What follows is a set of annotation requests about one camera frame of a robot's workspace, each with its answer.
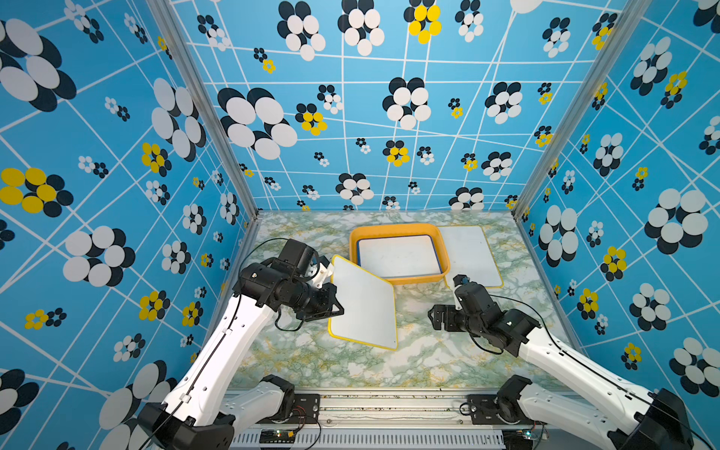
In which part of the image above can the blue framed whiteboard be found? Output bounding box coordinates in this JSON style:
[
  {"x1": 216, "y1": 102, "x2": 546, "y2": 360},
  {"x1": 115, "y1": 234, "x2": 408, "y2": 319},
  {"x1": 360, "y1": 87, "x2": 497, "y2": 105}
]
[
  {"x1": 357, "y1": 234, "x2": 443, "y2": 279},
  {"x1": 355, "y1": 235, "x2": 444, "y2": 279}
]

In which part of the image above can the right controller circuit board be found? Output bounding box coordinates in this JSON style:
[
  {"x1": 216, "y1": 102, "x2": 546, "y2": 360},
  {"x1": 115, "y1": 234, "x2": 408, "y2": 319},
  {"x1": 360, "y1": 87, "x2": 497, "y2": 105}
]
[{"x1": 502, "y1": 430, "x2": 536, "y2": 450}]

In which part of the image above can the yellow framed whiteboard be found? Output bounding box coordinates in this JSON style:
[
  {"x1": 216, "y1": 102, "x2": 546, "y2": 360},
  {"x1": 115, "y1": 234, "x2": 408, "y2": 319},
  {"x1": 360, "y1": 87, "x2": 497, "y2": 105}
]
[
  {"x1": 439, "y1": 226, "x2": 504, "y2": 289},
  {"x1": 328, "y1": 255, "x2": 399, "y2": 351}
]

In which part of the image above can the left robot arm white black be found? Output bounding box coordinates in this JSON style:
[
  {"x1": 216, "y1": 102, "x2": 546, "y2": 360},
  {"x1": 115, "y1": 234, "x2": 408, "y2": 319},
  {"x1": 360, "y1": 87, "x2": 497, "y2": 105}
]
[{"x1": 137, "y1": 260, "x2": 344, "y2": 449}]

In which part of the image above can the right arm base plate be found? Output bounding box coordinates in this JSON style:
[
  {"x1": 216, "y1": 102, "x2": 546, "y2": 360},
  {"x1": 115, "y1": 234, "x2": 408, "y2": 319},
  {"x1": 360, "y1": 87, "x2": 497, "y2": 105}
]
[{"x1": 459, "y1": 394, "x2": 541, "y2": 428}]

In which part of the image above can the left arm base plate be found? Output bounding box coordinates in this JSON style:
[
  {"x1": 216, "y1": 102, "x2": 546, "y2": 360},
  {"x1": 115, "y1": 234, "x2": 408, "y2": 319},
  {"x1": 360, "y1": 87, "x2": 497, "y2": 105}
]
[{"x1": 257, "y1": 393, "x2": 322, "y2": 425}]

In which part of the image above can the yellow plastic storage box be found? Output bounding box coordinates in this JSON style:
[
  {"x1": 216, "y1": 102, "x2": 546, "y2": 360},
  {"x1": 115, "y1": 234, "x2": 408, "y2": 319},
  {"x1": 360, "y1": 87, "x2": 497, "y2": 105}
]
[{"x1": 349, "y1": 223, "x2": 450, "y2": 285}]

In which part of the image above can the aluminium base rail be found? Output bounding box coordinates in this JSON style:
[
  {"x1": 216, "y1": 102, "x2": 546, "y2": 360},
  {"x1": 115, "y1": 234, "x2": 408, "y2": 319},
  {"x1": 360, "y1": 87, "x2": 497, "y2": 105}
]
[{"x1": 151, "y1": 387, "x2": 642, "y2": 450}]

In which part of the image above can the left aluminium frame post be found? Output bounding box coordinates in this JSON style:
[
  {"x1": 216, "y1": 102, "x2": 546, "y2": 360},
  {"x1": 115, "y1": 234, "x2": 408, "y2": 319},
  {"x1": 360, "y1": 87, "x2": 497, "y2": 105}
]
[{"x1": 144, "y1": 0, "x2": 261, "y2": 221}]

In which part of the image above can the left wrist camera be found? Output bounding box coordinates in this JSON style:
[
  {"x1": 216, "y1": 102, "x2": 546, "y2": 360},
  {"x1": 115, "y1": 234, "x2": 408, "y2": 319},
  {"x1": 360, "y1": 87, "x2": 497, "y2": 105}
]
[{"x1": 277, "y1": 239, "x2": 331, "y2": 287}]

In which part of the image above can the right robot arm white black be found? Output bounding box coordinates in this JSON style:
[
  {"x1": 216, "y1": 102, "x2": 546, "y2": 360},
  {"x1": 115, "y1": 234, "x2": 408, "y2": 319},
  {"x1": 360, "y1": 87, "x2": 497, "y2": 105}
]
[{"x1": 427, "y1": 302, "x2": 709, "y2": 449}]

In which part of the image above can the controller circuit board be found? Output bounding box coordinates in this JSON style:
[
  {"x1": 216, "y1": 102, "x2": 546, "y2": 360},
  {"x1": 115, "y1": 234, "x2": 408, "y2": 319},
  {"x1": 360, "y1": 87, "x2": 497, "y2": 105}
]
[
  {"x1": 259, "y1": 429, "x2": 296, "y2": 446},
  {"x1": 502, "y1": 430, "x2": 536, "y2": 450}
]

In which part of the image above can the aluminium frame post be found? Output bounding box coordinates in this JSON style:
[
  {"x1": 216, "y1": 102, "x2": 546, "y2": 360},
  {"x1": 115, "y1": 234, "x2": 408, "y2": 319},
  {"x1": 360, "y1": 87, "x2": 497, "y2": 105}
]
[
  {"x1": 513, "y1": 0, "x2": 654, "y2": 221},
  {"x1": 144, "y1": 0, "x2": 261, "y2": 221}
]

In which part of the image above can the right aluminium frame post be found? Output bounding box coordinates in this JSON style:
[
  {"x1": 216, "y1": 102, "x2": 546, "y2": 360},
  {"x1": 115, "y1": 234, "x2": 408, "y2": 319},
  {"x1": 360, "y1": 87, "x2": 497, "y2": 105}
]
[{"x1": 513, "y1": 0, "x2": 654, "y2": 221}]

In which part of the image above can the left controller circuit board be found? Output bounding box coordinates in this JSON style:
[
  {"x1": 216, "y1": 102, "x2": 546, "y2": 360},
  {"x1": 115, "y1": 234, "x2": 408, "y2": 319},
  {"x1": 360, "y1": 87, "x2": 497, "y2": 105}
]
[{"x1": 259, "y1": 429, "x2": 296, "y2": 446}]

